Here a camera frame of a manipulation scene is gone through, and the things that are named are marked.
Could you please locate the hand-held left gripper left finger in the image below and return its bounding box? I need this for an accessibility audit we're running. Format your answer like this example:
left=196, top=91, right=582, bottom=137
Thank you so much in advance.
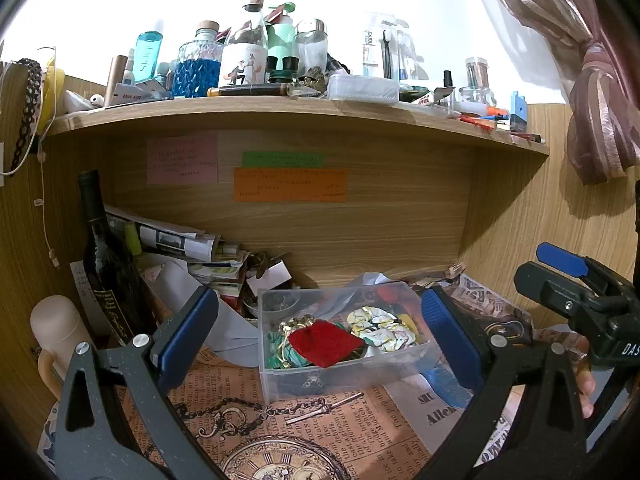
left=52, top=286, right=236, bottom=480

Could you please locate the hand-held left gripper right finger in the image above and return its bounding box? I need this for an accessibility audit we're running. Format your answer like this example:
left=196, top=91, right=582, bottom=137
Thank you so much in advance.
left=416, top=286, right=591, bottom=480

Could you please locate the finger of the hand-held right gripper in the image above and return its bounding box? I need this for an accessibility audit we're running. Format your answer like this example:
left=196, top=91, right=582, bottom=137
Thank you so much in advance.
left=537, top=241, right=640, bottom=302
left=514, top=261, right=602, bottom=334

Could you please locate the cream floral scrunchie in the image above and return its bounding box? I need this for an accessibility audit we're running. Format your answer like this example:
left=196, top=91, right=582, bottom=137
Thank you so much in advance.
left=346, top=306, right=419, bottom=354

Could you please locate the green scrunchie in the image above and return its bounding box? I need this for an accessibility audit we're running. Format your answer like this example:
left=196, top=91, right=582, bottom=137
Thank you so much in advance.
left=264, top=330, right=314, bottom=371

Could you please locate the black chain-pattern scrunchie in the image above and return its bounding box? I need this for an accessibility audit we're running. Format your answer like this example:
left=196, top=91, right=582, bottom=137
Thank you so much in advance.
left=277, top=314, right=319, bottom=336

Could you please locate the red velvet scrunchie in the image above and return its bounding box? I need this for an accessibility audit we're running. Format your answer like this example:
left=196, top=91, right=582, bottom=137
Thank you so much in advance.
left=287, top=321, right=366, bottom=367

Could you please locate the clear plastic box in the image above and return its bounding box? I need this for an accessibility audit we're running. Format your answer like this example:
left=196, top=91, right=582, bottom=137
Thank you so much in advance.
left=256, top=281, right=442, bottom=405

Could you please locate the person's right hand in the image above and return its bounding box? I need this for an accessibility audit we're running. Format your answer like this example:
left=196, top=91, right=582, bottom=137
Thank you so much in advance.
left=567, top=334, right=597, bottom=420

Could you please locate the white paper sheet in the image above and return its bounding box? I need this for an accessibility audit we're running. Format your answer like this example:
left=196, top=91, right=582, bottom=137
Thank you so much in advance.
left=149, top=259, right=262, bottom=367

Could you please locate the blue ribbed plastic item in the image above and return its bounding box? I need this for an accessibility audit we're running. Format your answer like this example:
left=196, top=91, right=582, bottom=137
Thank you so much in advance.
left=422, top=364, right=474, bottom=409

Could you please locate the crumpled newsprint paper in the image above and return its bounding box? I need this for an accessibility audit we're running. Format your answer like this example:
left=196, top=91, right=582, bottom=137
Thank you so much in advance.
left=447, top=259, right=534, bottom=334

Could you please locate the stack of newspapers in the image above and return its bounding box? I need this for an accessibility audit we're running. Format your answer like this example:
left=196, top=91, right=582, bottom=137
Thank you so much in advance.
left=104, top=204, right=252, bottom=307

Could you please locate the tangled metal jewelry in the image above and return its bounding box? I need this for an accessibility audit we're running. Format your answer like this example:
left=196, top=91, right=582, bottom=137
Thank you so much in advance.
left=262, top=292, right=302, bottom=317

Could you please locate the dark wine bottle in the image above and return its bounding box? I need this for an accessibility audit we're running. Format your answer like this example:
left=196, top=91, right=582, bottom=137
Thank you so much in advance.
left=77, top=169, right=151, bottom=347

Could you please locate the bronze metal trinket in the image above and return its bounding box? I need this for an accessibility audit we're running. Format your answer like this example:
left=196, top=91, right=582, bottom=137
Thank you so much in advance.
left=247, top=251, right=289, bottom=279

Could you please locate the small white cardboard box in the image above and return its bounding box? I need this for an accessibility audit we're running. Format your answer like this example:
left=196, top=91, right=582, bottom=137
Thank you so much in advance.
left=257, top=259, right=294, bottom=291

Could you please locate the white handwritten note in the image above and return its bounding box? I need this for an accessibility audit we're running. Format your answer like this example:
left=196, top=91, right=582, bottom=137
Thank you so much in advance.
left=69, top=259, right=96, bottom=322

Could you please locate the beige mug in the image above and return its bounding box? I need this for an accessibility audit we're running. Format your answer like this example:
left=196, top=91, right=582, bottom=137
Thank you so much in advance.
left=29, top=294, right=96, bottom=407

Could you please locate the vintage print table mat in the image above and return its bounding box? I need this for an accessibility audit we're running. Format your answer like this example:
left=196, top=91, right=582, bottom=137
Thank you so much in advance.
left=37, top=260, right=591, bottom=480

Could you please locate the wooden shelf unit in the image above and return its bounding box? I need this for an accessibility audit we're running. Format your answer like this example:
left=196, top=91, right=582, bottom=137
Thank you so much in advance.
left=0, top=60, right=640, bottom=480

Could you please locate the blue plastic dispenser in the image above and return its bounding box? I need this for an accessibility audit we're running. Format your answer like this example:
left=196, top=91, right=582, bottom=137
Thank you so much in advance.
left=509, top=90, right=530, bottom=134

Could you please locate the red pen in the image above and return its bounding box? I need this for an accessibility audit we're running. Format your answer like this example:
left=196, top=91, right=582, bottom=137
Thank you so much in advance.
left=459, top=113, right=496, bottom=131

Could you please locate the pink sticky note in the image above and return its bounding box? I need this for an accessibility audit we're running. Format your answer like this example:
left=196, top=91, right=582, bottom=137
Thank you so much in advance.
left=146, top=133, right=220, bottom=185

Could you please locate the orange sticky note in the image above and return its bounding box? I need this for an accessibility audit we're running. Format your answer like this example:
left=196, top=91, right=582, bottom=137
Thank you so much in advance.
left=233, top=167, right=350, bottom=204

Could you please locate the glass jar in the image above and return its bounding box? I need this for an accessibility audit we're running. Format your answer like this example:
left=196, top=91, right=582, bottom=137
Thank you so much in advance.
left=458, top=85, right=491, bottom=109

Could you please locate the green sticky note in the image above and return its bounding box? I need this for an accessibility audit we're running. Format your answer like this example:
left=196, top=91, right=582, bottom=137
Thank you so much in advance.
left=242, top=151, right=326, bottom=168

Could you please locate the tall clear cylinder container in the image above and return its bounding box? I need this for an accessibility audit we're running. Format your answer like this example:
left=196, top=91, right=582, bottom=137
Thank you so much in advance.
left=464, top=57, right=491, bottom=91

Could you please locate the pink brown curtain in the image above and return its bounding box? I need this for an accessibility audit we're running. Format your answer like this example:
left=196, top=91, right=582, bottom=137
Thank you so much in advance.
left=464, top=0, right=640, bottom=185

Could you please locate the white tube packaging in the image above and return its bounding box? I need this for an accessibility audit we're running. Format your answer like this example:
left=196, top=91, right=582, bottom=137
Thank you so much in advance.
left=103, top=82, right=171, bottom=107

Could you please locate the amber brown tube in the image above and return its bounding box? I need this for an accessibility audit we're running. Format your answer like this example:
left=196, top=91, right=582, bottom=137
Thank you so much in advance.
left=207, top=83, right=294, bottom=98

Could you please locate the clear lidded plastic container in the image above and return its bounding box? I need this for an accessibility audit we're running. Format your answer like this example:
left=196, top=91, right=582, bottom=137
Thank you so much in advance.
left=327, top=73, right=401, bottom=106

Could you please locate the cardboard tube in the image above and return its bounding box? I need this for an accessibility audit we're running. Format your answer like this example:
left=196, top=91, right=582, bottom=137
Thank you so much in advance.
left=103, top=54, right=130, bottom=107

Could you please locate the blue glass bottle with cork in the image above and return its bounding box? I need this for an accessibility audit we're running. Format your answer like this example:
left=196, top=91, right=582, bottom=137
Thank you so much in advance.
left=172, top=20, right=225, bottom=99

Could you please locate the black lace headband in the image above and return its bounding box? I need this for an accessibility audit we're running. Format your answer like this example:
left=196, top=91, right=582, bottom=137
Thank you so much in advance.
left=10, top=58, right=44, bottom=174

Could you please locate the yellow hair accessory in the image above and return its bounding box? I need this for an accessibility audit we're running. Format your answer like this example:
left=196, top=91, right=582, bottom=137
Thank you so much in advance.
left=37, top=57, right=66, bottom=136

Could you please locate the teal mouthwash bottle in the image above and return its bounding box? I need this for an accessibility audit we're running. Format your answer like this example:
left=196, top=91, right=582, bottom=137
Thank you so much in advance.
left=133, top=19, right=165, bottom=84

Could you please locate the clear illustrated label bottle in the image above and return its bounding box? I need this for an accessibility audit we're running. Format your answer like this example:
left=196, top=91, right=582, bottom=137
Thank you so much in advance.
left=218, top=0, right=269, bottom=89

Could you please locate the clear bottle silver cap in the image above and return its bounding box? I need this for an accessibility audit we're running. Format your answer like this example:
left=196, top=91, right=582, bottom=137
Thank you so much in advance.
left=294, top=18, right=330, bottom=79

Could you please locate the mint green pump bottle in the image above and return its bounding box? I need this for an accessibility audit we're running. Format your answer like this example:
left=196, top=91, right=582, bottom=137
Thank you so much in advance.
left=266, top=2, right=297, bottom=60

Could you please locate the white thin cable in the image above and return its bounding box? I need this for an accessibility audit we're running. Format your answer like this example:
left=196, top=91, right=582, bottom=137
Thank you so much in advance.
left=32, top=149, right=59, bottom=267

